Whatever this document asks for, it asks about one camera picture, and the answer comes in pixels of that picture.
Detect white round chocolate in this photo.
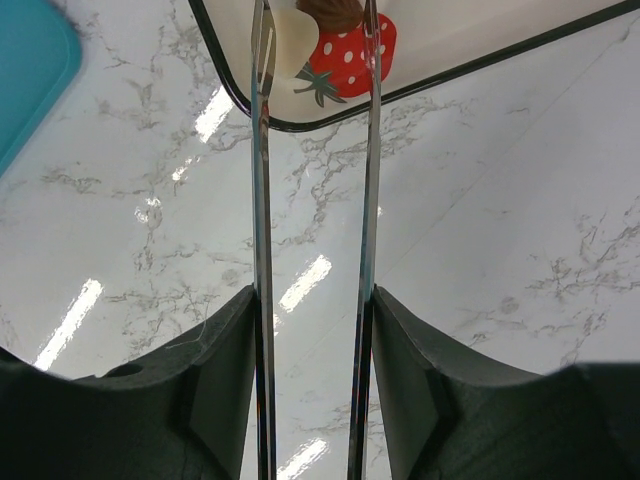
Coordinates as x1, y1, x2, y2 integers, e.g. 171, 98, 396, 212
273, 8, 319, 80

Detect metal serving tongs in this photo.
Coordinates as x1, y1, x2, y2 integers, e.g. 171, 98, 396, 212
250, 1, 382, 479

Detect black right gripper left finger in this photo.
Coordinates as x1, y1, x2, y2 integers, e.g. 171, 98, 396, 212
1, 287, 255, 479

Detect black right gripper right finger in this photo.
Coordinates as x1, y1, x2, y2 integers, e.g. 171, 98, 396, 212
373, 288, 639, 479

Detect teal box lid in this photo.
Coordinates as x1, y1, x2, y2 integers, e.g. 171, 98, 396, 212
1, 0, 82, 171

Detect strawberry print tray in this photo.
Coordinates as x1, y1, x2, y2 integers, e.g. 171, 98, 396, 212
190, 0, 639, 132

